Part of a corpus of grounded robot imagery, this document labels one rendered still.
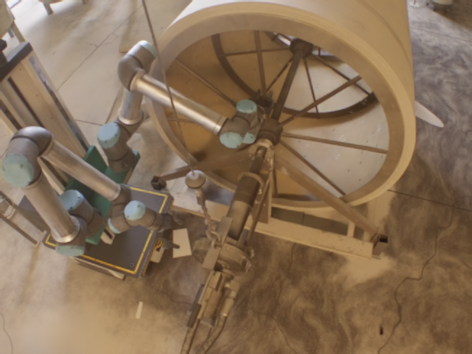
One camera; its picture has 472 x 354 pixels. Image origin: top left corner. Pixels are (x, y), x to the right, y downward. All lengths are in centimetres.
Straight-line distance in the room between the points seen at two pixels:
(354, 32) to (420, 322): 204
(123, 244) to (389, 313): 200
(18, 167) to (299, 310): 198
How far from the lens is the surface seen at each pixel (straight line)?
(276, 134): 191
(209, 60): 290
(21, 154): 125
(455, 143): 374
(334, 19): 146
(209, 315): 155
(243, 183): 169
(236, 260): 146
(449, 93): 434
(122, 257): 241
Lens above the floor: 238
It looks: 56 degrees down
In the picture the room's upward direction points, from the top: 8 degrees counter-clockwise
